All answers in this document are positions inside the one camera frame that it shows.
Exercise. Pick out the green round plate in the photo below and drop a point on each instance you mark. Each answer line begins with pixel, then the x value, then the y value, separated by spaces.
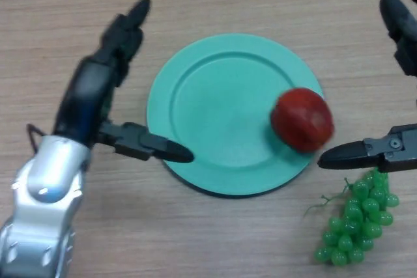
pixel 221 112

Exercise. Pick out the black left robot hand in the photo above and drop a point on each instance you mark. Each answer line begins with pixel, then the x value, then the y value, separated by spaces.
pixel 84 95

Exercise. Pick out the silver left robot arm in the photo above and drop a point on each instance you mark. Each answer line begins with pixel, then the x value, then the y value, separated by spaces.
pixel 49 193

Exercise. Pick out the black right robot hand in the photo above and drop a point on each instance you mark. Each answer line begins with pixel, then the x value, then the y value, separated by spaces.
pixel 397 154

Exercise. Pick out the green grape bunch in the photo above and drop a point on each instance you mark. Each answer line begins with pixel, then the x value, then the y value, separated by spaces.
pixel 352 226

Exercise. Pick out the red apple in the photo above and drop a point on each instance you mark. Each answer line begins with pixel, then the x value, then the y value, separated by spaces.
pixel 303 121

